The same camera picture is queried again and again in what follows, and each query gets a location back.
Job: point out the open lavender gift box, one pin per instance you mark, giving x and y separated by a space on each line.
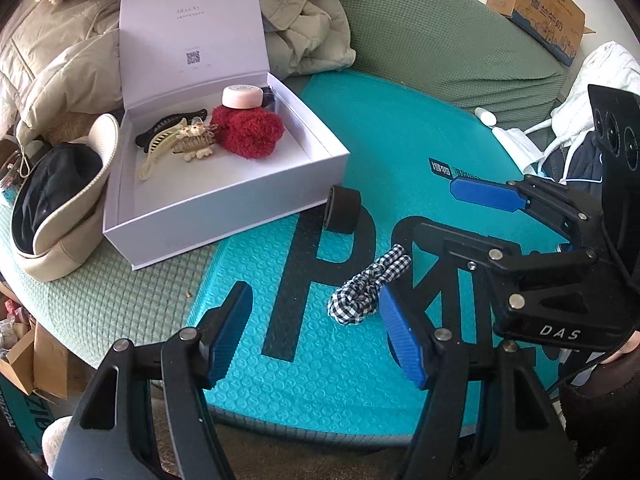
173 186

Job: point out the green bed cover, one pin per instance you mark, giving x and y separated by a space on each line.
458 51

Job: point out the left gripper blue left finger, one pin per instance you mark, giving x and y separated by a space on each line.
221 330

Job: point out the teal bubble mailer bag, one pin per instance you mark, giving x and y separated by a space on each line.
313 360

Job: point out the white garment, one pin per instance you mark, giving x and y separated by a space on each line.
610 66

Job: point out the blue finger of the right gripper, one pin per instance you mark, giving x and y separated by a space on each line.
460 246
488 194

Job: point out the pink round cosmetic jar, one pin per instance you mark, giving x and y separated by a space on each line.
242 96

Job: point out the flower decorated clear hair clip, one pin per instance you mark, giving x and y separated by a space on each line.
198 143

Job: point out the cream leather handbag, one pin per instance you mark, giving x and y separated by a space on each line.
57 217

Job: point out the dark navy garment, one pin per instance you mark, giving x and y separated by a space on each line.
580 164

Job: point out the cream yellow hair claw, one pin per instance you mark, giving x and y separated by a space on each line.
160 145

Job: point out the beige plush slipper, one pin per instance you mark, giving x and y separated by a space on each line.
52 439

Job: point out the person's right hand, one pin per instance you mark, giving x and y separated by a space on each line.
629 346

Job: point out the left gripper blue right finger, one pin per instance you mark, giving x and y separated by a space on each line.
410 337

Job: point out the cardboard box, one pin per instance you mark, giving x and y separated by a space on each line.
557 24

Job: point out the beige puffer jacket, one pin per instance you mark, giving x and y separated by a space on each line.
59 58

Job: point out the red fuzzy scrunchie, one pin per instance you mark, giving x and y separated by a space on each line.
251 134

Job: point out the black white gingham scrunchie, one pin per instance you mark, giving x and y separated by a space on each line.
358 297

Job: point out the black hair claw clip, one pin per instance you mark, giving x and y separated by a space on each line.
143 140

